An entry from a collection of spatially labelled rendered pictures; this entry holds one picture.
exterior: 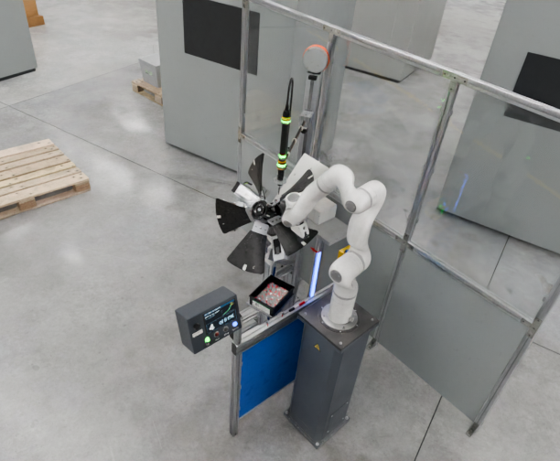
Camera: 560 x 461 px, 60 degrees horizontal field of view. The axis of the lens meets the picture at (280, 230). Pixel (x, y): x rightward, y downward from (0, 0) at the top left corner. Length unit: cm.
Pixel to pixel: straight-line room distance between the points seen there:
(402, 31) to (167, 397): 660
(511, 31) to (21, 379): 444
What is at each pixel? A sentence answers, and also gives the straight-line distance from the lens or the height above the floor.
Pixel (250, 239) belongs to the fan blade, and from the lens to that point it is 280.
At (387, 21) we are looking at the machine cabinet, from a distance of 843.
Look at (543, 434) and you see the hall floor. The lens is 382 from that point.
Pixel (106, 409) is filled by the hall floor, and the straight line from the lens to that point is 342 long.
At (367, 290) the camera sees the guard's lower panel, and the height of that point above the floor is 42.
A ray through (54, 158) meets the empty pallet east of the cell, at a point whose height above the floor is 14.
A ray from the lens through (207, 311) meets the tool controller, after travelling 215.
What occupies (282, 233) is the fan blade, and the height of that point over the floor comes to 118.
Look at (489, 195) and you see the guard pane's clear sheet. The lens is 272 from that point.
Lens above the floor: 283
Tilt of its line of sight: 38 degrees down
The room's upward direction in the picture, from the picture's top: 6 degrees clockwise
